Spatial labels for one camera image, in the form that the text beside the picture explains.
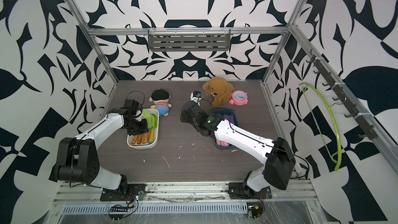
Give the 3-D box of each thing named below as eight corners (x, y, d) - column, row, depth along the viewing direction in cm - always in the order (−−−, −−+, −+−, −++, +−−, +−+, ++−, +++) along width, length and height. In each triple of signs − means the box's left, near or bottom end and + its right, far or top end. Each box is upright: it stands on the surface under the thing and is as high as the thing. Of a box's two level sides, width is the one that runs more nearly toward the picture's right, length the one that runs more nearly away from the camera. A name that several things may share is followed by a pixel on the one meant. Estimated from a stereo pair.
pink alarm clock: (229, 105, 109) (230, 101, 105) (228, 94, 116) (229, 89, 112) (247, 105, 109) (249, 101, 106) (244, 94, 116) (246, 89, 112)
